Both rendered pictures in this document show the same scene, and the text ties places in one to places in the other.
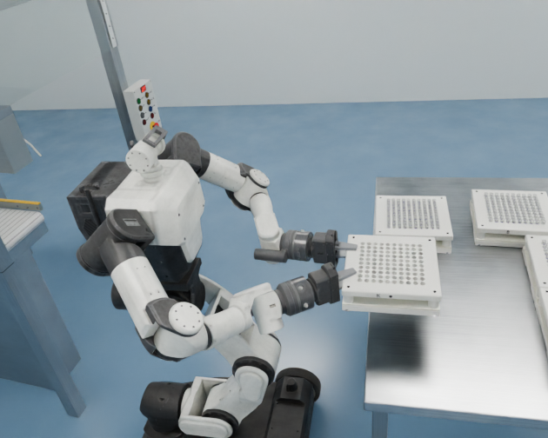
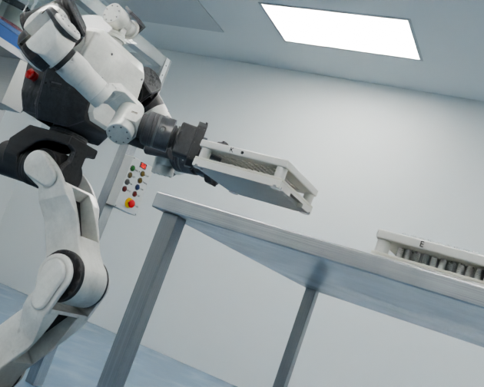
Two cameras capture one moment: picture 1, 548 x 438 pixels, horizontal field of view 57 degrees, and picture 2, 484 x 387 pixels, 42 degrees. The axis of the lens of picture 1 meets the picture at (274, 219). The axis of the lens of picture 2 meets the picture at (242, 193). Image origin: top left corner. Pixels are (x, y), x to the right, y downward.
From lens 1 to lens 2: 1.48 m
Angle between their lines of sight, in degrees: 44
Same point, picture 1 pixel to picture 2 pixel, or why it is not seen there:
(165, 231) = (93, 54)
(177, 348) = (42, 38)
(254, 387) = (51, 282)
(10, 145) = (17, 83)
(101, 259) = not seen: hidden behind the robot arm
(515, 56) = not seen: outside the picture
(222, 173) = not seen: hidden behind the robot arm
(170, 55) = (183, 296)
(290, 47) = (306, 339)
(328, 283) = (193, 131)
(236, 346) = (66, 233)
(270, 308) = (130, 112)
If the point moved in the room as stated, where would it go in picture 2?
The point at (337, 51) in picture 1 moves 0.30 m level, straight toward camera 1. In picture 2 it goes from (356, 367) to (351, 366)
